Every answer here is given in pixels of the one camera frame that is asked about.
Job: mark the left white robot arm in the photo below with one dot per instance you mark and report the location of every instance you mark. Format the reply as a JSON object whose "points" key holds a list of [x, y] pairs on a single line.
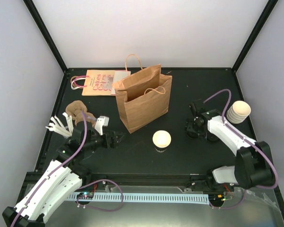
{"points": [[65, 173]]}

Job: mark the black coffee cup lid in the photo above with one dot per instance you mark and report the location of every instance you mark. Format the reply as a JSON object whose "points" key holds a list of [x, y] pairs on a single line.
{"points": [[192, 134], [212, 138]]}

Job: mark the brown pulp cup carrier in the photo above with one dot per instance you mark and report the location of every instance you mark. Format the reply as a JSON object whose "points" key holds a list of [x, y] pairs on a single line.
{"points": [[76, 109]]}

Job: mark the stack of white paper cups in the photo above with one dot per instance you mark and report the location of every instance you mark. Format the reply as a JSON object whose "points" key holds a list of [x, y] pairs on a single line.
{"points": [[238, 112]]}

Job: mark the perforated white metal rail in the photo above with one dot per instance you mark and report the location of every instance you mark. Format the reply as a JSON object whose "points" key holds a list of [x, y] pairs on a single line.
{"points": [[140, 197]]}

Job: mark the brown paper bag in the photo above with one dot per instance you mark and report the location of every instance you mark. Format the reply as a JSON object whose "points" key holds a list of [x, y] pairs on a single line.
{"points": [[142, 97]]}

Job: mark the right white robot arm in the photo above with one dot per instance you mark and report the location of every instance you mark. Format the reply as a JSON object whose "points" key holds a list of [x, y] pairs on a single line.
{"points": [[252, 168]]}

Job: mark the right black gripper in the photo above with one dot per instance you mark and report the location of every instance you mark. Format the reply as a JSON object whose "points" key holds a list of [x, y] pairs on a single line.
{"points": [[188, 126]]}

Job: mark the white plastic cutlery bundle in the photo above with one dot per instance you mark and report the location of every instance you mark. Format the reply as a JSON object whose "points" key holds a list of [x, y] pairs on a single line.
{"points": [[56, 125]]}

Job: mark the printed orange paper bag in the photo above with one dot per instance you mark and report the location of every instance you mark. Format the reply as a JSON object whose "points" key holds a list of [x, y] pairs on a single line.
{"points": [[98, 82]]}

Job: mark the black takeout coffee cup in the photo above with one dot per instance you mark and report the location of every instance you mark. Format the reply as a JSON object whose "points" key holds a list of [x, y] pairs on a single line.
{"points": [[161, 140]]}

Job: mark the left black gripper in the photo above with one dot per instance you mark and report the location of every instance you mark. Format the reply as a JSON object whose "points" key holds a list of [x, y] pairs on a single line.
{"points": [[108, 144]]}

